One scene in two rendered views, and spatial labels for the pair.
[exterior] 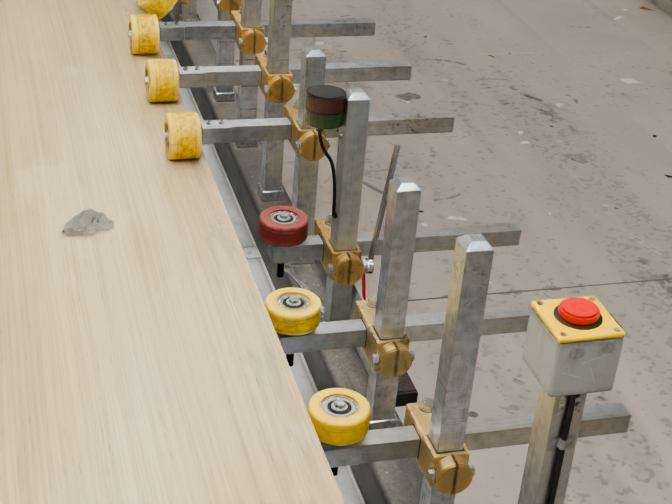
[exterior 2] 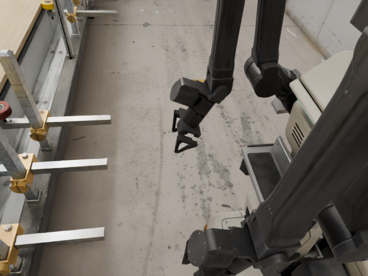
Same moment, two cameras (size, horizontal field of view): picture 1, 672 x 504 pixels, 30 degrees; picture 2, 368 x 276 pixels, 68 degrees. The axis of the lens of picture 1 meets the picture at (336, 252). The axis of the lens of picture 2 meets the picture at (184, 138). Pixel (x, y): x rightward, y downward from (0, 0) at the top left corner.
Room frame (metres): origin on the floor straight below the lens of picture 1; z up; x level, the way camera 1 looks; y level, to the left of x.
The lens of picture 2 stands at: (-0.34, -1.12, 1.65)
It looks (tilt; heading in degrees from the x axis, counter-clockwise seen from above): 47 degrees down; 5
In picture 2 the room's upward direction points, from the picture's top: 6 degrees clockwise
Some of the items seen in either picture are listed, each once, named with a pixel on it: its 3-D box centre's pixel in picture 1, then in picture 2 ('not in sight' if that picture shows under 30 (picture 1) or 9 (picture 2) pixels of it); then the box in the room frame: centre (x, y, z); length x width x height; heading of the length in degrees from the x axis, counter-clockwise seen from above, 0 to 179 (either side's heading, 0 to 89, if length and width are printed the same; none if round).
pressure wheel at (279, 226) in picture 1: (282, 245); not in sight; (1.77, 0.09, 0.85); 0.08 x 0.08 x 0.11
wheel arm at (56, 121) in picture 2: not in sight; (57, 122); (0.39, -0.51, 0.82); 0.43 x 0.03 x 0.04; 108
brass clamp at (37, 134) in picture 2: not in sight; (40, 125); (0.36, -0.46, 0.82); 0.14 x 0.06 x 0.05; 18
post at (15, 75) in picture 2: not in sight; (30, 108); (0.33, -0.46, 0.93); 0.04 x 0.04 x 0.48; 18
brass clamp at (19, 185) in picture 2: not in sight; (24, 173); (0.12, -0.53, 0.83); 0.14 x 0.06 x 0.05; 18
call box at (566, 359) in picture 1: (571, 348); not in sight; (1.04, -0.24, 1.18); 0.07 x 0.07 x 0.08; 18
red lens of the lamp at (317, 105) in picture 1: (325, 99); not in sight; (1.75, 0.03, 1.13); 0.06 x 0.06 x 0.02
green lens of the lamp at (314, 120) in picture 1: (324, 114); not in sight; (1.75, 0.03, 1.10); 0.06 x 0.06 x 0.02
